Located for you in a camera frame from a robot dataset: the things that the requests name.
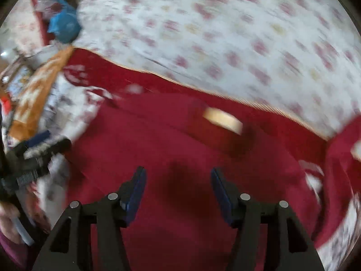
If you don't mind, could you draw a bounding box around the red and white printed blanket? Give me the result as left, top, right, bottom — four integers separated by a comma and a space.
0, 47, 361, 271

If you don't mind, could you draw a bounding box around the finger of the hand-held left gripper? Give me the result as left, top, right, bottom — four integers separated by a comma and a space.
26, 130, 53, 149
39, 138, 72, 161

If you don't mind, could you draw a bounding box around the orange patterned cloth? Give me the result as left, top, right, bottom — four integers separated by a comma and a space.
10, 46, 74, 142

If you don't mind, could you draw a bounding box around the white floral bed sheet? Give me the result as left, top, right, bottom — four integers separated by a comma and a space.
72, 0, 361, 142

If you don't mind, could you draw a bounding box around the red knit garment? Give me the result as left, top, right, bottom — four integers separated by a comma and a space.
66, 90, 329, 271

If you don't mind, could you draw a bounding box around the blue plastic bag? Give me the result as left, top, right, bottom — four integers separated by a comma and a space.
47, 0, 83, 45

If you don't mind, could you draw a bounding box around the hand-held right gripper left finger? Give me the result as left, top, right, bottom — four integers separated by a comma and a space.
32, 166, 147, 271

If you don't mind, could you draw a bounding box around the person's left hand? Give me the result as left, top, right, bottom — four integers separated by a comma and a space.
0, 203, 34, 247

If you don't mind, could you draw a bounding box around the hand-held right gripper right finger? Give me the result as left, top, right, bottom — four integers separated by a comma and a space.
211, 167, 325, 271

